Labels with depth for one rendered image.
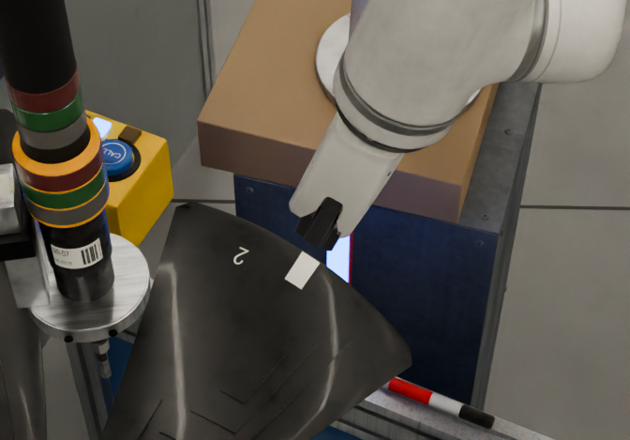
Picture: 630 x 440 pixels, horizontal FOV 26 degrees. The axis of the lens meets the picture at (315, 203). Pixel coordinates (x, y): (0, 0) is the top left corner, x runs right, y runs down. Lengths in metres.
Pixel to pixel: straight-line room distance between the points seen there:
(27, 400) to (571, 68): 0.40
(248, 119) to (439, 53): 0.70
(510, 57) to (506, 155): 0.74
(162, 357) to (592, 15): 0.43
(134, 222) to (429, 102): 0.59
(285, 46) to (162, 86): 1.00
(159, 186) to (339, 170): 0.52
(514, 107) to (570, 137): 1.27
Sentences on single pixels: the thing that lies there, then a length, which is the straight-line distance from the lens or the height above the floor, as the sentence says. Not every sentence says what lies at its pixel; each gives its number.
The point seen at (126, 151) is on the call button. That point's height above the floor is 1.08.
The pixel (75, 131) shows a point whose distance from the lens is 0.66.
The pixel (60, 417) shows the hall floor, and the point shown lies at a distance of 2.45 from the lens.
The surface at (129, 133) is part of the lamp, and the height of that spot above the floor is 1.08.
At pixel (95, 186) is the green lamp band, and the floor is 1.55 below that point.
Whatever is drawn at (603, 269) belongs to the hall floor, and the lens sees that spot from 2.65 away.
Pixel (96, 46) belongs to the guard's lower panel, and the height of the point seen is 0.53.
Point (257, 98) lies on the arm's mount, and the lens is 1.49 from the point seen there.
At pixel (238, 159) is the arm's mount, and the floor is 0.95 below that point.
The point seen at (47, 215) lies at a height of 1.54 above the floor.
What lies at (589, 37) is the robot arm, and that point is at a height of 1.51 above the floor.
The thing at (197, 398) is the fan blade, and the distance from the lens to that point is 1.04.
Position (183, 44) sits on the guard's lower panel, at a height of 0.31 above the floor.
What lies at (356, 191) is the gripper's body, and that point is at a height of 1.39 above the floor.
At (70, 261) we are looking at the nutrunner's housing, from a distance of 0.73.
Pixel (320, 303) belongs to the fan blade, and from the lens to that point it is 1.10.
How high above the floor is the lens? 2.07
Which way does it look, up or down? 50 degrees down
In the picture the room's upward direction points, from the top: straight up
